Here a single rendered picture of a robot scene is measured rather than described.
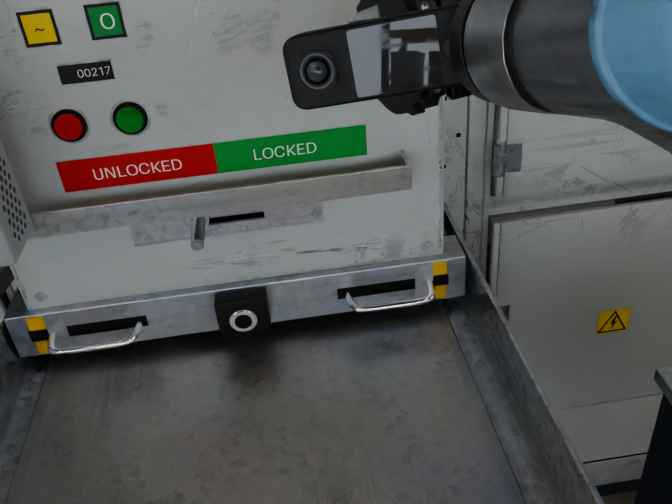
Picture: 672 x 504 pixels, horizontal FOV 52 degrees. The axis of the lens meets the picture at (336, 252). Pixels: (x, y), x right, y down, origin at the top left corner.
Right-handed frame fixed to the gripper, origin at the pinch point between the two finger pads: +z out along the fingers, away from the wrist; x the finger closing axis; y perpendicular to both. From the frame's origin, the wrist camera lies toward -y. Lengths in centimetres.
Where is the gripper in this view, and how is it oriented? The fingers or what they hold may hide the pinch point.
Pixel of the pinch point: (351, 50)
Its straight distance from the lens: 58.2
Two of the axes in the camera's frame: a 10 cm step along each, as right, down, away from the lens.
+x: -1.9, -9.2, -3.4
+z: -3.4, -2.6, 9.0
